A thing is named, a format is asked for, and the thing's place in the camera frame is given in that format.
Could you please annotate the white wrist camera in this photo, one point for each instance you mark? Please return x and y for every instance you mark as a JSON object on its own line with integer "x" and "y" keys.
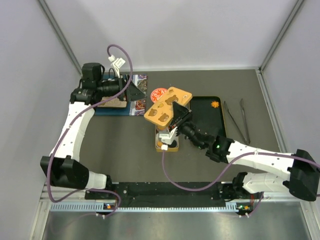
{"x": 166, "y": 137}
{"x": 116, "y": 63}

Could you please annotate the red patterned small bowl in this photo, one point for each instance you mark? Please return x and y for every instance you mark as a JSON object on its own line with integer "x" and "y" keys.
{"x": 157, "y": 93}

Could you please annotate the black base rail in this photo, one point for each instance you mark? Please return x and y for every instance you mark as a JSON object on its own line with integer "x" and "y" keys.
{"x": 166, "y": 195}

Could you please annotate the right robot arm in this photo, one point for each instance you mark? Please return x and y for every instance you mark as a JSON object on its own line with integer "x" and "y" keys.
{"x": 296, "y": 173}

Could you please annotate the blue patterned placemat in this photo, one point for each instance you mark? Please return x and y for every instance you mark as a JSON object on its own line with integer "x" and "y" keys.
{"x": 134, "y": 108}

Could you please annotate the black rectangular tray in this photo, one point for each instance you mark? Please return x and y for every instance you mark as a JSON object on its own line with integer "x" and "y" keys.
{"x": 208, "y": 120}

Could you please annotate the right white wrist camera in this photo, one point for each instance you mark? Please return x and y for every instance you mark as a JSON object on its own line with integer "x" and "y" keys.
{"x": 166, "y": 137}

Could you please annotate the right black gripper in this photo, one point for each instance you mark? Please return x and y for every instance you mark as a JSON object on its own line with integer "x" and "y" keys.
{"x": 181, "y": 115}

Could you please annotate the orange flower cookie top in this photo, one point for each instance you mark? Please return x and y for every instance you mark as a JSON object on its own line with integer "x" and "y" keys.
{"x": 215, "y": 104}

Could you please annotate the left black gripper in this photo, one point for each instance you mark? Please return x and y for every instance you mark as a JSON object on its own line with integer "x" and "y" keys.
{"x": 131, "y": 92}

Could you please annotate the floral square coaster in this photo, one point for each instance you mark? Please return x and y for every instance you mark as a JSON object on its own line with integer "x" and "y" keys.
{"x": 113, "y": 104}

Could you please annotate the gold cookie tin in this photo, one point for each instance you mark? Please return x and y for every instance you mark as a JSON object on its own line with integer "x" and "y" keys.
{"x": 172, "y": 149}

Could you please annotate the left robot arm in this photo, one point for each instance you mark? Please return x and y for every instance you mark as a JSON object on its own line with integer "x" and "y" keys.
{"x": 100, "y": 93}

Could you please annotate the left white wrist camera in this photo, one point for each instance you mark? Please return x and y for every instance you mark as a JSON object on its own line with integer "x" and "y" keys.
{"x": 116, "y": 63}

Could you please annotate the black sandwich cookie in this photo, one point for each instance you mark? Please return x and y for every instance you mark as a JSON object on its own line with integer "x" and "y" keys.
{"x": 174, "y": 144}

